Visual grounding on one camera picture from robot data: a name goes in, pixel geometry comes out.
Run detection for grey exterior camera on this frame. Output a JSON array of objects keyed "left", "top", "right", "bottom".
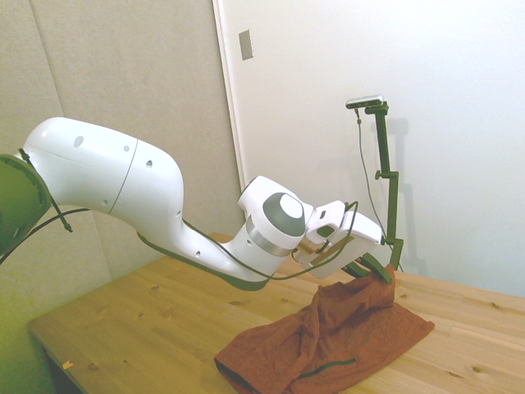
[{"left": 345, "top": 94, "right": 386, "bottom": 110}]

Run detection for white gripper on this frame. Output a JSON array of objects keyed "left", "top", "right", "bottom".
[{"left": 294, "top": 213, "right": 394, "bottom": 285}]

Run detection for tan wrist camera mount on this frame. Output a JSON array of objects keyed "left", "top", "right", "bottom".
[{"left": 298, "top": 234, "right": 354, "bottom": 268}]

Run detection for grey wall plate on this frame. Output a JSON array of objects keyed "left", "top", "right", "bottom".
[{"left": 238, "top": 29, "right": 255, "bottom": 62}]

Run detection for white door frame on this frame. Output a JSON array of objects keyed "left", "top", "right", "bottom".
[{"left": 212, "top": 0, "right": 256, "bottom": 194}]

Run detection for red shorts with black zipper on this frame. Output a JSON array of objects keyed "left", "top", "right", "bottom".
[{"left": 213, "top": 264, "right": 436, "bottom": 394}]

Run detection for dark green camera stand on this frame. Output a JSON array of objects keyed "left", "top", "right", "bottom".
[{"left": 363, "top": 102, "right": 405, "bottom": 272}]

